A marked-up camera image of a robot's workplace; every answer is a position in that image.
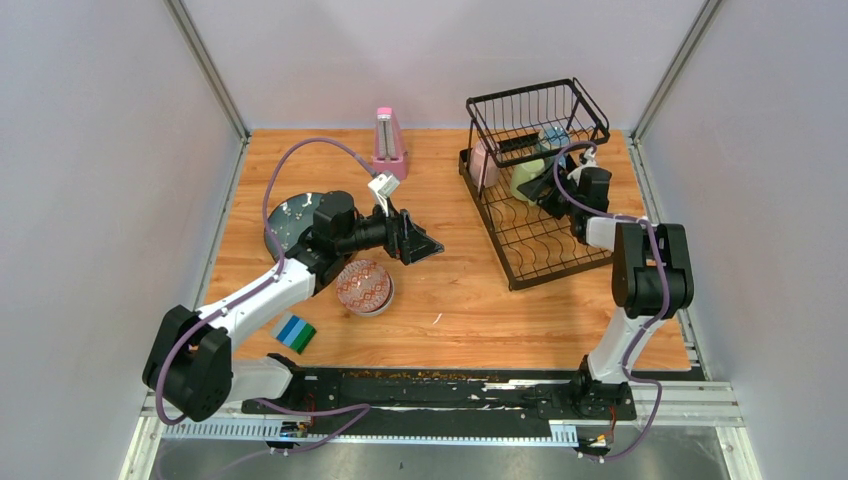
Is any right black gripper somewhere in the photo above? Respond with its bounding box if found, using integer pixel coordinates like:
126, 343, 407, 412
518, 162, 583, 219

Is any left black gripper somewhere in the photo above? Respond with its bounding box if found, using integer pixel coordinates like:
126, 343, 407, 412
336, 195, 443, 265

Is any green handled cream mug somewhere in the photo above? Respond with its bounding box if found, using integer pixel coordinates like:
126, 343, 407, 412
510, 159, 546, 205

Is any blue mug yellow inside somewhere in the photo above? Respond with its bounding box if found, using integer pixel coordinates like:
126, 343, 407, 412
536, 126, 571, 167

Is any black wire dish rack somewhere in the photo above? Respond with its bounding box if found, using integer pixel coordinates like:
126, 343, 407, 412
459, 78, 612, 291

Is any pink mug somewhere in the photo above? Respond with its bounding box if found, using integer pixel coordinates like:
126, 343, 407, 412
468, 140, 500, 189

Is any pink metronome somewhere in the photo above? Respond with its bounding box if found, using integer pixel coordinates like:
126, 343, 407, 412
372, 107, 409, 181

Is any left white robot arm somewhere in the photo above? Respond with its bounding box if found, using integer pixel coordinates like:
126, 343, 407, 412
142, 191, 444, 425

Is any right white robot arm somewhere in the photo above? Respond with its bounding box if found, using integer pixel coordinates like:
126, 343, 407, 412
518, 164, 694, 418

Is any red patterned bowl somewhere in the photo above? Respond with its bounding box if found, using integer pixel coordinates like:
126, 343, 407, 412
335, 259, 393, 314

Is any dark blue floral plate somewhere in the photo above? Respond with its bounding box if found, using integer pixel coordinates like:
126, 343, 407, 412
264, 192, 324, 261

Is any blue green striped block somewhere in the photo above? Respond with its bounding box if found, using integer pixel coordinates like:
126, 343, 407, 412
270, 312, 317, 354

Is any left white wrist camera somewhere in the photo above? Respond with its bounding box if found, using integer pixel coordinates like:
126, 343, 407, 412
367, 172, 400, 216

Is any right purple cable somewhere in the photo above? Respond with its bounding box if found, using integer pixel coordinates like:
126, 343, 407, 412
553, 140, 672, 463

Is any purple cable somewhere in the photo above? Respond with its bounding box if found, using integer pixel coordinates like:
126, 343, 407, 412
553, 140, 672, 463
153, 137, 382, 458

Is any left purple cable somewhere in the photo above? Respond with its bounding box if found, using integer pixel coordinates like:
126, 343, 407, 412
153, 137, 382, 458

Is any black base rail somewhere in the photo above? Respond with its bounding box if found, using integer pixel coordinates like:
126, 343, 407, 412
275, 367, 637, 438

